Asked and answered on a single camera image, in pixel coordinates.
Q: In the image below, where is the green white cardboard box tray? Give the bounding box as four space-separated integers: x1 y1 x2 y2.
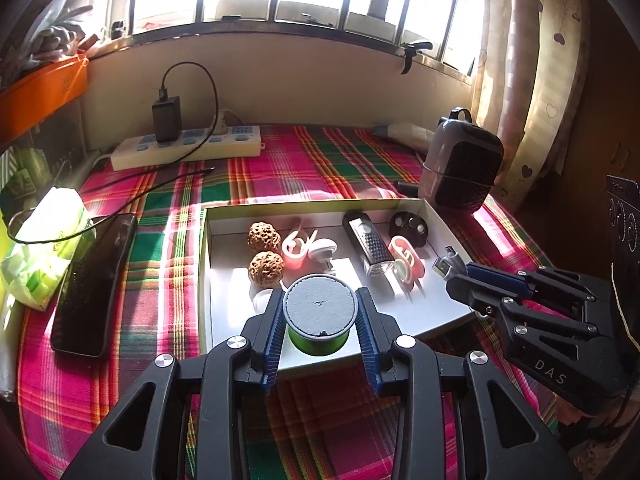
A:
198 197 478 378

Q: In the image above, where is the heart print curtain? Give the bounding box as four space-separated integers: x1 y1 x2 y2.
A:
470 0 601 201

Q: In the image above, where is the white grey handheld device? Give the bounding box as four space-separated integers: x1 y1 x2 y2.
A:
372 122 437 152

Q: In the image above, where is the wooden cabinet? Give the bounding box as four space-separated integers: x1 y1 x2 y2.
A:
520 10 640 241

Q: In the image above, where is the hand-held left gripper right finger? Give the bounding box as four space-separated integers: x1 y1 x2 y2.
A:
354 287 583 480

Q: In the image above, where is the small white round jar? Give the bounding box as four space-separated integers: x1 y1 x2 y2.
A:
251 287 276 315

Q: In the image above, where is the black round disc holder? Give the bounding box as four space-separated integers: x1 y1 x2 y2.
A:
389 211 429 248

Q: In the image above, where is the white usb cable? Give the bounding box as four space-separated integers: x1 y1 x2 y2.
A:
432 245 468 280

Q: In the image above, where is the black smartphone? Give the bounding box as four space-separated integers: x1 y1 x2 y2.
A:
50 213 138 358

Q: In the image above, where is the black clear bike light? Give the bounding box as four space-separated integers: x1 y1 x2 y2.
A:
342 211 396 276

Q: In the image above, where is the small green package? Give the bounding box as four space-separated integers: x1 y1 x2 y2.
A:
0 147 51 201

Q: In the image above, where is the green spool with white top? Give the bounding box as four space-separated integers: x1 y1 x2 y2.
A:
281 274 357 357

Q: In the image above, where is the pile of plastic bags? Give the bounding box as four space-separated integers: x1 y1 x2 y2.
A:
10 0 108 68

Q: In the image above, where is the black charger adapter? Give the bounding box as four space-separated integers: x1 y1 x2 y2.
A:
151 89 182 143

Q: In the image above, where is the brown wrinkled walnut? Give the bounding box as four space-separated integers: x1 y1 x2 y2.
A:
248 252 286 290
247 221 282 255

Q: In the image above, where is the black window clip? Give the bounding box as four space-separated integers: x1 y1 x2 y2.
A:
400 40 433 76

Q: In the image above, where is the green white tissue pack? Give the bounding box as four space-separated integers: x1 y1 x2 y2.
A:
0 186 96 311

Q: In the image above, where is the black charger cable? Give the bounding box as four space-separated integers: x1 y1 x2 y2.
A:
7 61 219 243

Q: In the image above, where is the small grey fan heater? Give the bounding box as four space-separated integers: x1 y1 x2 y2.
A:
417 107 505 216

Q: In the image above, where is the white power strip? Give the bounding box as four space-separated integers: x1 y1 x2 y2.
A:
110 125 263 172

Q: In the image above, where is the white round plastic hook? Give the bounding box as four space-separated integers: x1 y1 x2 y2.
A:
306 239 338 273

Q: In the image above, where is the glass tank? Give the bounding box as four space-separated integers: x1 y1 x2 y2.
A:
0 95 91 181

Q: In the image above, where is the pink ear hook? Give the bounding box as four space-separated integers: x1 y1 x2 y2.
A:
281 217 306 271

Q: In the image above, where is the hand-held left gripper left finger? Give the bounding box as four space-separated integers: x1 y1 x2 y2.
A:
60 287 286 480

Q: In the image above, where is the pink earbud case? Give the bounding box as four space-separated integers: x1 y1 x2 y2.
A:
389 235 427 281

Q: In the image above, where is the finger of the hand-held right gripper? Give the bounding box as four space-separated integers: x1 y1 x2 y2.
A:
445 276 601 356
467 261 613 311

